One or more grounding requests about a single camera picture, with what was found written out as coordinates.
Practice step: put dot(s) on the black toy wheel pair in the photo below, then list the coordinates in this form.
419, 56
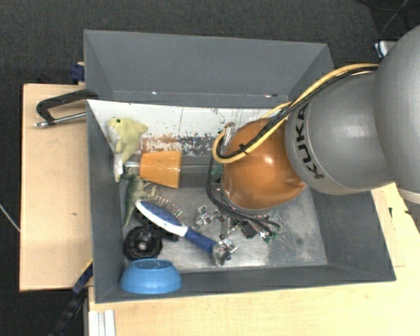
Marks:
141, 244

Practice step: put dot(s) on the green toy dinosaur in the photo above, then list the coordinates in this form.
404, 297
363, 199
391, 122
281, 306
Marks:
132, 191

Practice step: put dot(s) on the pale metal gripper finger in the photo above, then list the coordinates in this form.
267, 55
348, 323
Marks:
205, 217
225, 251

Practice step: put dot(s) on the yellow plush shark toy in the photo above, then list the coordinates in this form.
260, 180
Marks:
126, 135

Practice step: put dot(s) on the grey metal bin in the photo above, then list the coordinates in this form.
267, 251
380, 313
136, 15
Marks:
203, 68

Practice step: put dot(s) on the blue and white hairbrush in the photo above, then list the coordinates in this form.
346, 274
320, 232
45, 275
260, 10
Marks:
162, 218

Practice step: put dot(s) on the brown cardboard board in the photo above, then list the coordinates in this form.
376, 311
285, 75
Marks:
52, 187

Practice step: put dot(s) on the orange plastic cup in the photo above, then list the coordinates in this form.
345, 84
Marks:
161, 168

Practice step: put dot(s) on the blue plastic bowl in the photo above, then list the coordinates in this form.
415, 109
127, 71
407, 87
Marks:
150, 278

